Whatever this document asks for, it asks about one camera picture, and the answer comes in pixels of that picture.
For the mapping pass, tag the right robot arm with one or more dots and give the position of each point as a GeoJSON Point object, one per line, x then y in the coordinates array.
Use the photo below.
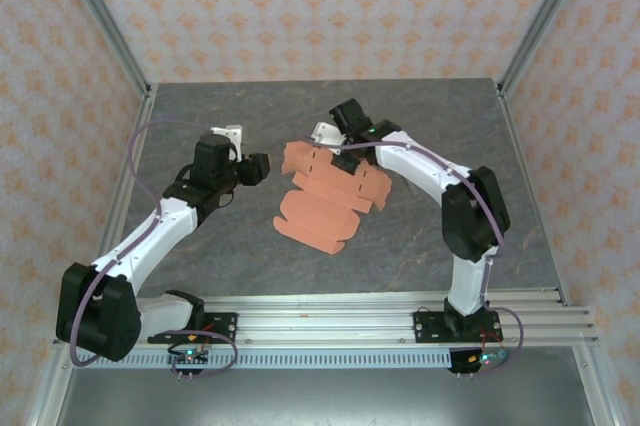
{"type": "Point", "coordinates": [475, 216]}

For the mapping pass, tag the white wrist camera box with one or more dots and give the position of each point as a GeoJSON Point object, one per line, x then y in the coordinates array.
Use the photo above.
{"type": "Point", "coordinates": [227, 132]}
{"type": "Point", "coordinates": [325, 133]}

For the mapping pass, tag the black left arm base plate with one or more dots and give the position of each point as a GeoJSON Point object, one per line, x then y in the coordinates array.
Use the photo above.
{"type": "Point", "coordinates": [225, 326]}

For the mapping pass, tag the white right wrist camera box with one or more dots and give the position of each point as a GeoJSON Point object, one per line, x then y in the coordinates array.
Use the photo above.
{"type": "Point", "coordinates": [325, 133]}

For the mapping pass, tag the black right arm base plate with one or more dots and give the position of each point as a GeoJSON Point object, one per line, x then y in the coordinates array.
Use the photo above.
{"type": "Point", "coordinates": [427, 326]}

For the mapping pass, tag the aluminium side rail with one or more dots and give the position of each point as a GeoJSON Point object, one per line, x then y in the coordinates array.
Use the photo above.
{"type": "Point", "coordinates": [520, 161]}
{"type": "Point", "coordinates": [135, 146]}

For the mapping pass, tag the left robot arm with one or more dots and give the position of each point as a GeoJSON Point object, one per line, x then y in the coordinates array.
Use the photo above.
{"type": "Point", "coordinates": [150, 236]}

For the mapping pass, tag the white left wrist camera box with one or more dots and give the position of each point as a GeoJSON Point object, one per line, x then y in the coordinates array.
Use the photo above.
{"type": "Point", "coordinates": [227, 132]}

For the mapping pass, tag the aluminium frame leg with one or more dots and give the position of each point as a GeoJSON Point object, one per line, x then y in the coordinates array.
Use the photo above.
{"type": "Point", "coordinates": [597, 396]}
{"type": "Point", "coordinates": [47, 396]}

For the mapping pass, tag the grey metal sheet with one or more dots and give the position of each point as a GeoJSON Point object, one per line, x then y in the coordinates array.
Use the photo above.
{"type": "Point", "coordinates": [325, 396]}

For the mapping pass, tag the orange paper box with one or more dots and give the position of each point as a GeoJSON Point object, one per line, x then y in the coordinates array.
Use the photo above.
{"type": "Point", "coordinates": [320, 216]}

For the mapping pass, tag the aluminium frame post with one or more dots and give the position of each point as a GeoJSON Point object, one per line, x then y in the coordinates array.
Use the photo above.
{"type": "Point", "coordinates": [100, 11]}
{"type": "Point", "coordinates": [545, 16]}

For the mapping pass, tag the aluminium mounting rail beam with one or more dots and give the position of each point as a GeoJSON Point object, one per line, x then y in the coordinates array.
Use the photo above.
{"type": "Point", "coordinates": [325, 328]}

